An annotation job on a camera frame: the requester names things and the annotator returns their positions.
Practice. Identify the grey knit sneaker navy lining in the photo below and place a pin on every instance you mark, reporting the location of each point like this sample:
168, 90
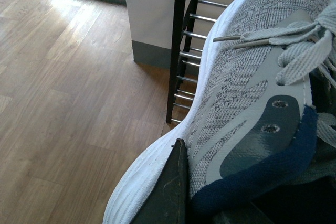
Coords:
260, 135

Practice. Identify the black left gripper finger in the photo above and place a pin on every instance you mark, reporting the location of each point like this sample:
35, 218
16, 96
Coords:
167, 201

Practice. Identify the black metal shoe rack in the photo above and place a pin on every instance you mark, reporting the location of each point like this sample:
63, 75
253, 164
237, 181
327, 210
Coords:
183, 54

